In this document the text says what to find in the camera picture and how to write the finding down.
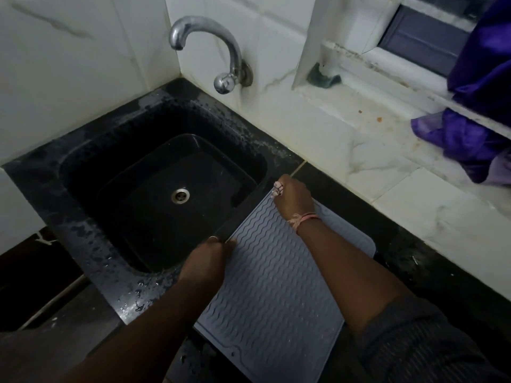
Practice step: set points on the person's left hand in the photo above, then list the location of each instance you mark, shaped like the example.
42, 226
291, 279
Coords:
205, 261

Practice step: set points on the person's right hand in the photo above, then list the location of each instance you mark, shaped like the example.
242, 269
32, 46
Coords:
294, 197

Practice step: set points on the person's left fingers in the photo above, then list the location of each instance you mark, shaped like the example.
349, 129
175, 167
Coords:
223, 242

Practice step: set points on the person's right fingers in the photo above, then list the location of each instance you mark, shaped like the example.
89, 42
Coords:
279, 186

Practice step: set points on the grey ribbed silicone drying mat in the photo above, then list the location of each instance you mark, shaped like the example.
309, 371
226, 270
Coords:
275, 283

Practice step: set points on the person's left forearm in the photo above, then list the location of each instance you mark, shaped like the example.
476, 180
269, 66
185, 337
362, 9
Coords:
131, 327

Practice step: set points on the person's right forearm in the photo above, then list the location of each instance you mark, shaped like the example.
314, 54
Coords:
351, 271

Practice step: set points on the pink thread wristband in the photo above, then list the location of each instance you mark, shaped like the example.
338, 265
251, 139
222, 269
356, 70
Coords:
302, 220

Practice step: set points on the metal sink drain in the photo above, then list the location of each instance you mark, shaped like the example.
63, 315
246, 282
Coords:
180, 195

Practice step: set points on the black kitchen sink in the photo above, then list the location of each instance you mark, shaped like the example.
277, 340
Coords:
159, 195

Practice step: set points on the green scrub sponge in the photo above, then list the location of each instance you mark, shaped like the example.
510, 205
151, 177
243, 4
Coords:
323, 78

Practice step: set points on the purple cloth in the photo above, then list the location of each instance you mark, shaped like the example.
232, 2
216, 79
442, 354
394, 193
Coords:
475, 91

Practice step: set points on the chrome wall tap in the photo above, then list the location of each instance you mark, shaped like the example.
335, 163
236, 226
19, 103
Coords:
215, 51

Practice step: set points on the white window frame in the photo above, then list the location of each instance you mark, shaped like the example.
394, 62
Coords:
399, 47

